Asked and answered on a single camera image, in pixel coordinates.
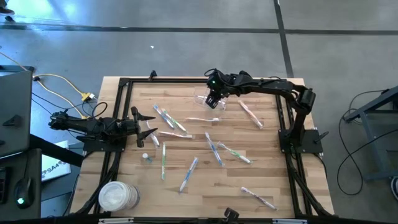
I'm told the yellow cable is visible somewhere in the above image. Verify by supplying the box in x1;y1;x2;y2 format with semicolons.
0;51;91;97
37;80;90;119

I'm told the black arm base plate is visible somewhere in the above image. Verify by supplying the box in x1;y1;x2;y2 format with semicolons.
278;129;330;154
82;136;127;153

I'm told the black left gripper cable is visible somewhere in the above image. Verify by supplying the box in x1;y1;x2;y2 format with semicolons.
81;101;109;121

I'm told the grey metal cart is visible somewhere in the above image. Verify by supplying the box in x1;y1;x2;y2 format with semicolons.
343;85;398;183

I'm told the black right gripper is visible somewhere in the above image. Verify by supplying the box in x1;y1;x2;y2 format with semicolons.
205;69;247;110

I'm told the grey monitor back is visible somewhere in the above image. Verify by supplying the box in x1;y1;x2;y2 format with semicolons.
0;64;35;159

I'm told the thin black floor cable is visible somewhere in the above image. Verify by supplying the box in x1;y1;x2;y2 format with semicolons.
30;91;94;121

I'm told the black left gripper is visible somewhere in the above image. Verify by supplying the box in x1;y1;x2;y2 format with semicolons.
119;105;159;149

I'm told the white paper label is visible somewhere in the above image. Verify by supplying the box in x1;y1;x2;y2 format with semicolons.
41;139;72;182

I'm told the blue toothbrush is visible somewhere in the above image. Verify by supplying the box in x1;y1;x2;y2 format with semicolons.
153;104;176;129
204;132;224;167
178;156;200;193

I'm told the small black device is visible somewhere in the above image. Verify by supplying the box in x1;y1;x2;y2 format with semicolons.
223;207;240;223

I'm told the black side desk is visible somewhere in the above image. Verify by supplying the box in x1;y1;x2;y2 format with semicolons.
0;133;85;222

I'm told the purple toothbrush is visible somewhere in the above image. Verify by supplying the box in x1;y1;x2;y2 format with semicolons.
240;186;278;210
146;121;160;148
196;95;226;105

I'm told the black keyboard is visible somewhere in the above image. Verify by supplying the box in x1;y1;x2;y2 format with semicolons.
0;166;9;205

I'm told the silver metal strip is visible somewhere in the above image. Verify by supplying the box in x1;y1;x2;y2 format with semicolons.
98;217;134;224
272;218;308;224

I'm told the clear acrylic organizer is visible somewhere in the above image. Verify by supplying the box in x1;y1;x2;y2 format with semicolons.
192;86;228;112

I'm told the black computer mouse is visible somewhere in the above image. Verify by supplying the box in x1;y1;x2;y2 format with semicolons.
13;176;35;210

